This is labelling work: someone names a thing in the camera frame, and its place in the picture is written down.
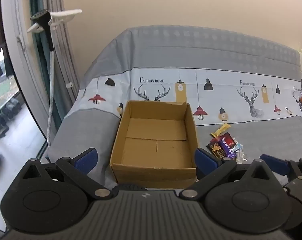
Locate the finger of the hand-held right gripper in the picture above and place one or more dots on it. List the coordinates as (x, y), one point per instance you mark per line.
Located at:
(273, 164)

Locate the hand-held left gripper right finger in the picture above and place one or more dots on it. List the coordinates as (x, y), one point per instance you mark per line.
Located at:
(205, 161)

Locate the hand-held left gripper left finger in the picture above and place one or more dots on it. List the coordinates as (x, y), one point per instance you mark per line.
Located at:
(86, 160)

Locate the purple snack packet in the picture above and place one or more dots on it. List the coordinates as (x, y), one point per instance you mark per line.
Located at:
(227, 148)

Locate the cardboard box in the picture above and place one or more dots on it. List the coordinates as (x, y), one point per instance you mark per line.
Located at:
(154, 145)

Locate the dark brown chocolate bar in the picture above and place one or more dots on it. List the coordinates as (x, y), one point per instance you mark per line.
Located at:
(215, 150)

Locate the yellow snack packet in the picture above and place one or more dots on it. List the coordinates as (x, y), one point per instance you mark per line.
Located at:
(223, 129)
(214, 134)

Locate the clear plastic snack packet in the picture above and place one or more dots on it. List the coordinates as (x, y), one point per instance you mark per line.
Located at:
(240, 157)

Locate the light blue snack packet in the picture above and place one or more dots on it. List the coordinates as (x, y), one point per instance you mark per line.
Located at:
(237, 145)

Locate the white curtain clip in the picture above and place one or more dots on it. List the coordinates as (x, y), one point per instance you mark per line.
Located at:
(69, 84)

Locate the grey deer print bed sheet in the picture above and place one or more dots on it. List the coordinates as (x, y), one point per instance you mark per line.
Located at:
(215, 60)

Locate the black garment steamer head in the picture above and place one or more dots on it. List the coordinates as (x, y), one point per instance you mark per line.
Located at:
(44, 22)

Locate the white window frame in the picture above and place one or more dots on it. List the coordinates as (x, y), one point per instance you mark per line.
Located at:
(23, 62)

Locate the white plastic hanger bracket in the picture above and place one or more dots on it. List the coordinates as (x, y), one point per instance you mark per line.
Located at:
(63, 15)

